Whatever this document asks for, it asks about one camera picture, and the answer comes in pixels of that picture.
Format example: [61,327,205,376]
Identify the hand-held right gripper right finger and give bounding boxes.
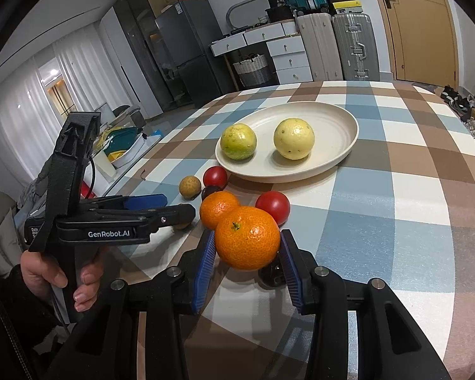
[279,229,453,380]

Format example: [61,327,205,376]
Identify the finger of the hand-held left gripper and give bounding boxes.
[103,203,196,232]
[79,194,168,212]

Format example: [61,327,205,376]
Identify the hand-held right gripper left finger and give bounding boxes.
[34,229,222,380]

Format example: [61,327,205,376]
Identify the small orange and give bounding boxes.
[199,191,241,231]

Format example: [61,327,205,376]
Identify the large orange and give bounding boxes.
[215,206,281,271]

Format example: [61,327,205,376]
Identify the small red tomato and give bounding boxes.
[203,166,228,188]

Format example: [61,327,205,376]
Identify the large red tomato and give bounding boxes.
[255,191,291,225]

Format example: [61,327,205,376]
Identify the cream round plate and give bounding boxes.
[215,102,359,185]

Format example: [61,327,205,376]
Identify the person's left forearm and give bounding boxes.
[0,253,76,380]

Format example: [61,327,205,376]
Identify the person's left hand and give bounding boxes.
[21,246,104,313]

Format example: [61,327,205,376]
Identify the green yellow bag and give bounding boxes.
[103,127,140,155]

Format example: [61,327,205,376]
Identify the white curtains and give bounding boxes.
[0,20,115,175]

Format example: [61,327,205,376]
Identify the yellow-green round fruit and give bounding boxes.
[220,123,258,162]

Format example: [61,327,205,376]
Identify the white wardrobe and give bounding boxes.
[99,7,163,119]

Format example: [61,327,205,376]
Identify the checkered tablecloth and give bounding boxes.
[91,80,475,380]

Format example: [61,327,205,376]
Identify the pale yellow round fruit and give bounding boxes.
[273,118,316,161]

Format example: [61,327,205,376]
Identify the dark glass cabinet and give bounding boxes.
[113,0,183,111]

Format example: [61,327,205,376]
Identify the grey refrigerator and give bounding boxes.
[154,0,238,105]

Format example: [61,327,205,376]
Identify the woven grey white basket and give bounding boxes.
[233,53,270,88]

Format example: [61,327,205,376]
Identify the white desk with drawers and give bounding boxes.
[211,20,313,88]

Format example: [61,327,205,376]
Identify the white suitcase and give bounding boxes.
[295,12,343,84]

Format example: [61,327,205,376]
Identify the silver suitcase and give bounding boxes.
[332,13,381,82]

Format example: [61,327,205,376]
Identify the pile of shoes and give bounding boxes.
[439,84,475,155]

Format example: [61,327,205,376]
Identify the yellow black shoe box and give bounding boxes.
[332,0,367,16]

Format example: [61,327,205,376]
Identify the wooden door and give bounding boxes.
[366,0,460,88]

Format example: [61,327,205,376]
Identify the black cable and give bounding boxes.
[88,157,97,199]

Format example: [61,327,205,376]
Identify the grey rounded metal frame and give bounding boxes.
[225,0,268,35]

